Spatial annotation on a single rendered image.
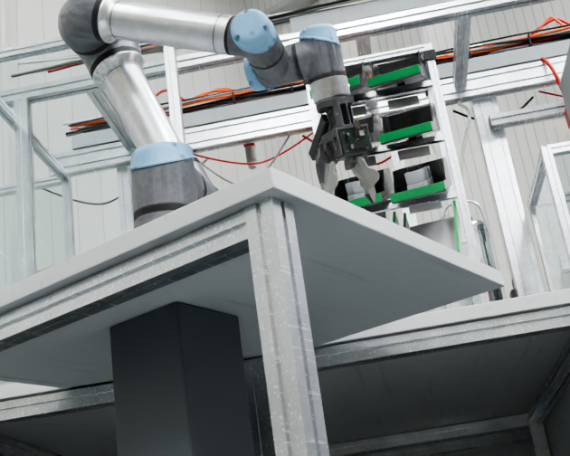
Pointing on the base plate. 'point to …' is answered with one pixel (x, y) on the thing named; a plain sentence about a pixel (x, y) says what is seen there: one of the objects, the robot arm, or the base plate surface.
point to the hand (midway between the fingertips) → (350, 202)
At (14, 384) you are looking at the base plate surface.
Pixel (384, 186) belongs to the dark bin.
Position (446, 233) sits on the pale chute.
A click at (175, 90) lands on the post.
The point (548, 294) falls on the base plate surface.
